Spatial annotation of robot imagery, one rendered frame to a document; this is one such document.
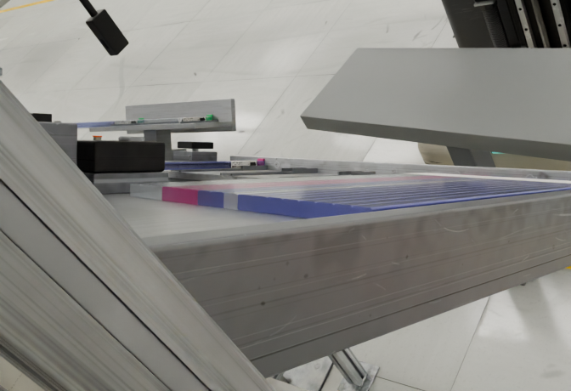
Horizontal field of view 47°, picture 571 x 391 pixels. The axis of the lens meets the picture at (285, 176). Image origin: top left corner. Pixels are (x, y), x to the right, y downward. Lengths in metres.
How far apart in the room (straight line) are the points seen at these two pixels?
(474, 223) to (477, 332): 1.24
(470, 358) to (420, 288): 1.26
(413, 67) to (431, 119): 0.19
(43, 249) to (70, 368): 0.03
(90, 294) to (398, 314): 0.22
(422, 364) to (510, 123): 0.70
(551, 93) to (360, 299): 0.93
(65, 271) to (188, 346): 0.05
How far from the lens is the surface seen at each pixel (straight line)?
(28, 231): 0.16
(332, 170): 1.04
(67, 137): 0.58
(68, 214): 0.17
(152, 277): 0.18
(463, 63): 1.37
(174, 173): 1.01
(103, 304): 0.18
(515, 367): 1.60
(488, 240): 0.45
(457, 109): 1.26
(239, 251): 0.26
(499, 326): 1.66
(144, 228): 0.37
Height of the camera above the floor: 1.34
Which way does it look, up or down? 34 degrees down
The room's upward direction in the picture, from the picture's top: 33 degrees counter-clockwise
